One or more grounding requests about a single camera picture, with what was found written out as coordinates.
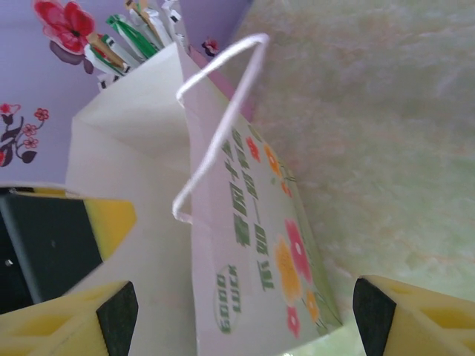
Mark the white wrapped straw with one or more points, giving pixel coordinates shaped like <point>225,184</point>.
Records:
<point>109,79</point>
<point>172,18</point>

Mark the brown wooden stirrer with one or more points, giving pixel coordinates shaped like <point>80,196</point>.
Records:
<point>104,46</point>
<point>143,18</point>

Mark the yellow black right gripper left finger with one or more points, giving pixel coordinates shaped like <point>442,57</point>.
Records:
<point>55,330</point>

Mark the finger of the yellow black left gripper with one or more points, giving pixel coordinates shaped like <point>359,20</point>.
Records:
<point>55,237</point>

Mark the white printed paper bag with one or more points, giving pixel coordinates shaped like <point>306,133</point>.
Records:
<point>156,155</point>

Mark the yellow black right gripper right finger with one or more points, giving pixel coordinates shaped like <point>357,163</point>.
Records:
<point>434,322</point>

